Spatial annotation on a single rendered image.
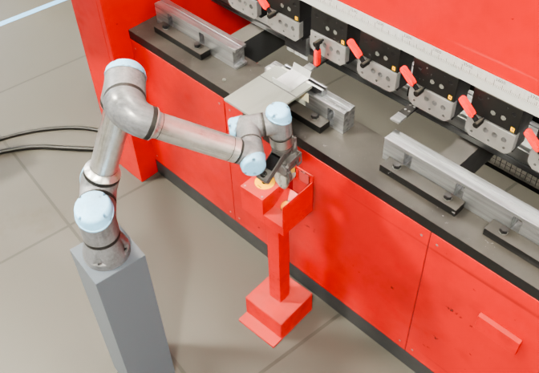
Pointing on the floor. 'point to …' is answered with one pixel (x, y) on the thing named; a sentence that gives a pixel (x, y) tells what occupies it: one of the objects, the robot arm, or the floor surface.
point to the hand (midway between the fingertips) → (281, 187)
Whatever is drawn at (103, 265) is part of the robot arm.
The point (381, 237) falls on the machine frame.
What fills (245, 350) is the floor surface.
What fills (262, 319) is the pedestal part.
